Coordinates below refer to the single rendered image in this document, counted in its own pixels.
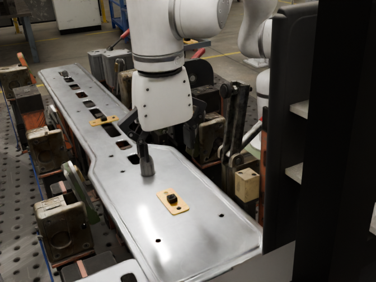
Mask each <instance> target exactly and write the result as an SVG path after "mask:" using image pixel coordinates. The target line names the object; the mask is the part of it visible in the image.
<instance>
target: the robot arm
mask: <svg viewBox="0 0 376 282"><path fill-rule="evenodd" d="M232 1H233V0H126V7H127V12H128V21H129V30H130V38H131V47H132V52H133V62H134V68H135V69H137V71H135V72H133V76H132V86H131V97H132V110H131V111H130V112H129V113H128V114H127V115H125V116H124V117H123V118H122V119H121V120H120V121H119V122H118V123H117V125H118V127H119V128H120V129H121V130H122V131H123V132H124V133H125V134H126V135H127V137H128V138H130V139H132V140H133V141H135V142H136V146H137V154H138V157H139V158H141V159H142V160H143V161H144V162H145V163H149V152H148V144H147V143H146V142H145V140H146V138H147V136H148V134H149V132H150V131H154V130H158V129H162V128H166V127H169V126H173V125H176V124H180V123H185V125H184V126H183V134H184V144H185V145H186V146H188V147H189V148H190V149H194V142H195V129H196V128H197V127H198V125H197V124H198V122H199V121H200V120H201V118H202V117H203V113H204V111H205V109H206V106H207V103H206V102H204V101H202V100H200V99H197V98H194V97H192V96H191V89H190V83H189V79H188V76H187V72H186V68H185V67H184V66H183V65H184V63H185V60H184V56H185V55H184V38H189V39H208V38H211V37H215V36H217V35H218V34H219V33H220V32H221V31H222V29H223V27H224V25H225V22H226V20H227V17H228V14H229V10H230V8H231V4H232ZM242 1H243V6H244V18H243V21H242V25H241V28H240V30H239V34H238V39H237V41H238V48H239V50H240V52H241V53H242V54H243V55H244V56H246V57H248V58H254V59H270V55H271V29H272V19H270V20H267V19H268V18H269V17H270V16H271V14H272V13H273V12H274V10H275V8H276V5H277V3H278V0H242ZM269 80H270V69H267V70H265V71H263V72H261V73H260V74H259V75H258V76H257V78H256V94H257V112H258V121H259V119H260V118H261V117H262V108H263V107H264V106H267V107H268V106H269ZM192 105H195V106H196V110H195V111H194V112H193V107H192ZM133 121H134V122H135V123H137V124H138V126H137V128H136V130H135V131H132V130H131V129H130V128H129V125H130V124H131V123H132V122H133ZM250 145H251V147H252V148H253V149H255V150H257V151H259V152H261V131H260V132H259V133H258V134H257V135H256V136H255V137H254V139H253V140H252V141H251V142H250Z"/></svg>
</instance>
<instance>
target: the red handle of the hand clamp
mask: <svg viewBox="0 0 376 282"><path fill-rule="evenodd" d="M261 129H262V117H261V118H260V119H259V121H258V122H257V123H256V124H255V125H254V126H253V127H252V128H251V129H250V130H249V131H248V132H247V133H246V134H245V135H244V136H243V139H242V146H241V151H242V150H243V149H244V148H245V147H246V146H247V145H248V144H249V143H250V142H251V141H252V140H253V139H254V137H255V136H256V135H257V134H258V133H259V132H260V131H261ZM225 155H226V157H227V158H228V159H229V155H230V150H229V151H228V152H227V153H226V154H225Z"/></svg>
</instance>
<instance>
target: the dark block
mask: <svg viewBox="0 0 376 282"><path fill-rule="evenodd" d="M191 96H192V97H194V98H197V99H200V100H202V101H204V102H206V103H207V106H206V109H205V112H206V114H209V113H212V112H216V113H218V112H219V110H220V103H219V89H217V88H215V87H213V86H212V85H210V84H209V85H206V86H201V87H197V88H192V89H191Z"/></svg>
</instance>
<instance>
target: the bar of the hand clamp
mask: <svg viewBox="0 0 376 282"><path fill-rule="evenodd" d="M251 91H252V87H250V84H248V83H246V82H243V81H241V80H235V81H231V85H229V84H228V83H224V84H222V85H221V87H220V95H221V96H222V97H223V98H228V107H227V116H226V121H225V130H224V139H223V148H222V156H221V161H222V162H225V161H229V163H228V167H230V158H231V156H233V155H234V154H236V153H241V146H242V139H243V132H244V127H245V119H246V112H247V105H248V97H249V92H251ZM229 150H230V155H229V159H228V158H227V157H226V155H225V154H226V153H227V152H228V151H229ZM230 168H231V167H230Z"/></svg>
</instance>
